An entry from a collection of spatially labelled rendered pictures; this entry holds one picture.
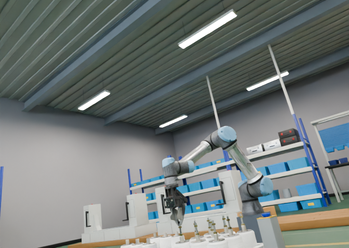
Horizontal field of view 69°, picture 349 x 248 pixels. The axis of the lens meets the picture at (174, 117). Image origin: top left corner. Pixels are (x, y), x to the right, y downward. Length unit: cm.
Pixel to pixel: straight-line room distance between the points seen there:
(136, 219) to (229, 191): 189
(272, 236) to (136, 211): 368
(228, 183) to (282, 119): 668
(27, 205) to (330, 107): 945
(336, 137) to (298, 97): 324
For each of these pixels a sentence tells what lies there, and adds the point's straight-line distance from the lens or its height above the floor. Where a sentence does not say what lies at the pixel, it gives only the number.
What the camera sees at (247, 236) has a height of 23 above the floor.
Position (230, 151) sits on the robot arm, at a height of 72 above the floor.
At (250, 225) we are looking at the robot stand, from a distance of 188.
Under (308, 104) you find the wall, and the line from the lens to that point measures 997.
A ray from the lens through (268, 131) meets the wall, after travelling 1015.
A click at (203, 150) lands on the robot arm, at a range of 175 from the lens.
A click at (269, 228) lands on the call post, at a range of 134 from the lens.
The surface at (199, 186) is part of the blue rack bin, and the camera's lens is 697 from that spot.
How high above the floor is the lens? 42
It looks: 20 degrees up
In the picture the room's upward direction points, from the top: 10 degrees counter-clockwise
